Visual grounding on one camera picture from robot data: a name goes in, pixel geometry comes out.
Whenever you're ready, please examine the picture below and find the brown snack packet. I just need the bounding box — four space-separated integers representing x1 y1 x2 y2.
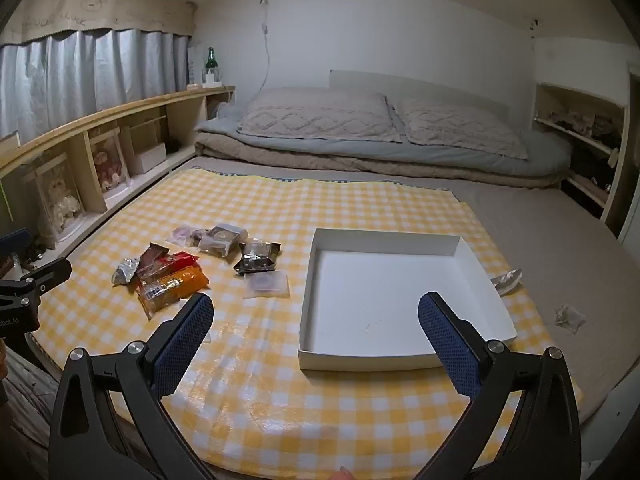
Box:
137 242 172 281

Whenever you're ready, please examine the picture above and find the orange snack packet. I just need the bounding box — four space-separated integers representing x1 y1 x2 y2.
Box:
137 265 208 320

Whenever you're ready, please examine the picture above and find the red teddy bear in wrap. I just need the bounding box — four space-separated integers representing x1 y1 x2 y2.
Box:
90 127 132 192

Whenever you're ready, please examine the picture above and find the beige printed valance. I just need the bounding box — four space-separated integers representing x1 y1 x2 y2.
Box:
0 0 196 46

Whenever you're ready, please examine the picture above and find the white storage box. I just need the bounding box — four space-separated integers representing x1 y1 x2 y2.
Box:
132 142 167 175

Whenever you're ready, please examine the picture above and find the white wall cable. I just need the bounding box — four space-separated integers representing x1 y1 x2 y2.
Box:
259 0 273 91

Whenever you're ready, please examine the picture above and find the crumpled silver wrapper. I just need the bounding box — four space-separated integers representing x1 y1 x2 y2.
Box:
490 268 524 297

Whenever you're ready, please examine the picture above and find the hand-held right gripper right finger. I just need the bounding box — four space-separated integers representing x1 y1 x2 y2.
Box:
417 291 583 480

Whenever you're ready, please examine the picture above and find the black snack packet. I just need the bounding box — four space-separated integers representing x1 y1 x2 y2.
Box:
233 240 282 277

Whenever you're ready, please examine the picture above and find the crumpled clear wrapper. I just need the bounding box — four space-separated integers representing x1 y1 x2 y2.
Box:
555 305 587 333

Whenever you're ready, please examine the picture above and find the yellow checked mat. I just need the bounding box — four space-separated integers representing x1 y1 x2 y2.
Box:
30 167 583 480

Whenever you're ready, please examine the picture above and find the beige textured pillow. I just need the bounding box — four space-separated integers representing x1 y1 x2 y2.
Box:
390 98 529 161
236 87 403 143

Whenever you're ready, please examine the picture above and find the wooden bedside shelf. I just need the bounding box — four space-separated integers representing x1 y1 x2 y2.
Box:
0 85 236 261

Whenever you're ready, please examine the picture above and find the silver snack packet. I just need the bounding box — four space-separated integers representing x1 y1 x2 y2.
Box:
111 256 141 287

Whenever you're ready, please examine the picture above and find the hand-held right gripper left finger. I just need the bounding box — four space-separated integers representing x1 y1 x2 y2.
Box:
48 292 216 480

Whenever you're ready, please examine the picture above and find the red snack packet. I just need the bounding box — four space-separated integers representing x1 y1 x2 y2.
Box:
137 251 200 281

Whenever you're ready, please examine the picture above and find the silver-grey curtain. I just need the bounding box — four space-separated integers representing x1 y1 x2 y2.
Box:
0 27 193 143

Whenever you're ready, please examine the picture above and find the white upright board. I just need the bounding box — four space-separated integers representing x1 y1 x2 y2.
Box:
186 45 201 86

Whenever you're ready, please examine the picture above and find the white shallow cardboard box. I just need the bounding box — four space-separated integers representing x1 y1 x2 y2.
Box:
297 227 518 372

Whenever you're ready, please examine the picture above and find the white teddy bear in wrap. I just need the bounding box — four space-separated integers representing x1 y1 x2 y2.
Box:
25 152 83 241

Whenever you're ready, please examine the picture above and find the clear packet brown pastry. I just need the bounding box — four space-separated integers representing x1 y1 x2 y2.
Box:
199 224 249 257

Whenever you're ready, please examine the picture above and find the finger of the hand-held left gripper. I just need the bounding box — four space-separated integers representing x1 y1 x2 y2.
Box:
0 258 72 308

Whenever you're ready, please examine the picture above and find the white headboard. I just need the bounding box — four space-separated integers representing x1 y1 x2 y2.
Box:
328 69 511 121

